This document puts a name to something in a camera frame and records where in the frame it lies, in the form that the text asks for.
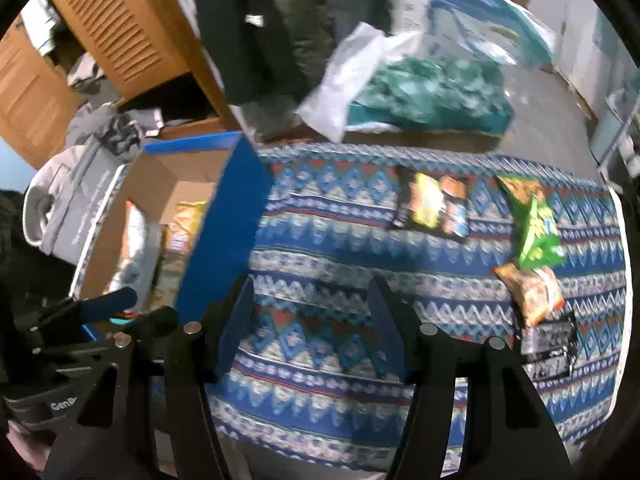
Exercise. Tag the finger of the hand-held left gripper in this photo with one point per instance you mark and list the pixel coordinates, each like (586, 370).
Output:
(110, 301)
(155, 322)

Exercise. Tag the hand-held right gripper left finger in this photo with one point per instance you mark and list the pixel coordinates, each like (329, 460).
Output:
(235, 325)

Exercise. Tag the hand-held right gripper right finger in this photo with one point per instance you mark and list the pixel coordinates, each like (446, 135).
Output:
(390, 332)

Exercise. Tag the white silver snack packet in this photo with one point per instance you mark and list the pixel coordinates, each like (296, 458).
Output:
(131, 245)

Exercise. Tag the gold yellow snack packet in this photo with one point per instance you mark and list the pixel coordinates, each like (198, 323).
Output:
(182, 232)

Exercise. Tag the blue-edged cardboard box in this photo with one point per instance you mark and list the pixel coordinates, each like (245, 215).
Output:
(225, 230)

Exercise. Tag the black yellow snack packet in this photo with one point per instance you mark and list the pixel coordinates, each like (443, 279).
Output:
(430, 205)

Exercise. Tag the small orange snack packet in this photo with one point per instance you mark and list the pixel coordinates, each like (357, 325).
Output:
(535, 295)

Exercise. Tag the black white snack packet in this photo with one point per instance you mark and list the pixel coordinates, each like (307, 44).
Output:
(547, 350)

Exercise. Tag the green snack packet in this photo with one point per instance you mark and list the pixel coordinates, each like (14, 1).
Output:
(537, 230)

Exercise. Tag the blue patterned tablecloth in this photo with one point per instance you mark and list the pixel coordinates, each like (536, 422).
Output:
(330, 260)

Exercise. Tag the grey printed bag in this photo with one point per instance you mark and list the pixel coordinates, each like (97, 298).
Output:
(85, 210)

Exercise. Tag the light grey jacket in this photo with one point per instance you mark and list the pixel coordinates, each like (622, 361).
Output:
(42, 195)

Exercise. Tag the grey clothes pile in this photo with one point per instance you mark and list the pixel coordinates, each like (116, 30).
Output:
(107, 120)

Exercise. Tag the wooden wardrobe drawer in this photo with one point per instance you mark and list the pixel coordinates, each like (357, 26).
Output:
(195, 130)

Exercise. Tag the panelled wooden wardrobe door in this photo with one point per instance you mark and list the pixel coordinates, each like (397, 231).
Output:
(30, 100)

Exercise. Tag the teal crumpled bag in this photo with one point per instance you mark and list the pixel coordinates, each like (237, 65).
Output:
(430, 92)

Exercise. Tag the white plastic bag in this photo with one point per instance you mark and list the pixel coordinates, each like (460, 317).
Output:
(345, 85)

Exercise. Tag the louvered wooden wardrobe door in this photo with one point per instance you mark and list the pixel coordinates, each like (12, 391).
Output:
(120, 25)

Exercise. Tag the white folded clothes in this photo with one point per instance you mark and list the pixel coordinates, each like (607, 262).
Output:
(45, 25)

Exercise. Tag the black hanging coat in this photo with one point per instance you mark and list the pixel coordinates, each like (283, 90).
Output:
(240, 35)

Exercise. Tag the pale blue waste bin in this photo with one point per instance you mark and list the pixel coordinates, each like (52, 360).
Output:
(612, 135)

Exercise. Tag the olive hanging jacket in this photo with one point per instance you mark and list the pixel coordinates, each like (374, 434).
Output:
(312, 20)

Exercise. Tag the white printed cardboard box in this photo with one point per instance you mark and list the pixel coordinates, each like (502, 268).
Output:
(412, 5)

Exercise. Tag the blue plastic bag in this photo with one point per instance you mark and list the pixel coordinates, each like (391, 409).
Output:
(480, 10)

